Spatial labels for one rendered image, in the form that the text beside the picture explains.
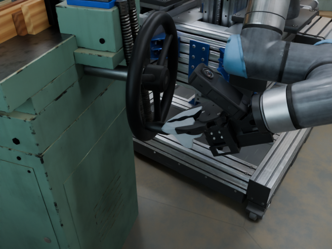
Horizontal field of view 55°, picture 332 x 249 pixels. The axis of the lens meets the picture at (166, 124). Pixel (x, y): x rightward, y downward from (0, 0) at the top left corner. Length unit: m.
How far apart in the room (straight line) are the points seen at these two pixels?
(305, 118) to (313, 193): 1.18
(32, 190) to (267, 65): 0.58
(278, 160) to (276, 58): 0.90
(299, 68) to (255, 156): 0.91
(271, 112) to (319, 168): 1.33
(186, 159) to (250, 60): 0.92
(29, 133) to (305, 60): 0.53
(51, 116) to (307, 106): 0.49
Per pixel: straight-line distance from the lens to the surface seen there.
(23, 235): 1.02
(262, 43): 0.60
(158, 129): 0.66
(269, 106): 0.53
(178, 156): 1.47
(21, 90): 0.62
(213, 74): 0.56
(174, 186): 1.57
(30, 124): 0.66
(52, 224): 0.89
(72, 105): 0.77
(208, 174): 1.43
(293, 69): 0.60
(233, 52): 0.60
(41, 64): 0.66
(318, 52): 0.61
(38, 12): 0.78
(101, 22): 0.70
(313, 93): 0.52
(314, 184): 1.74
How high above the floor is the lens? 1.15
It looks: 36 degrees down
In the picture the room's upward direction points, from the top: straight up
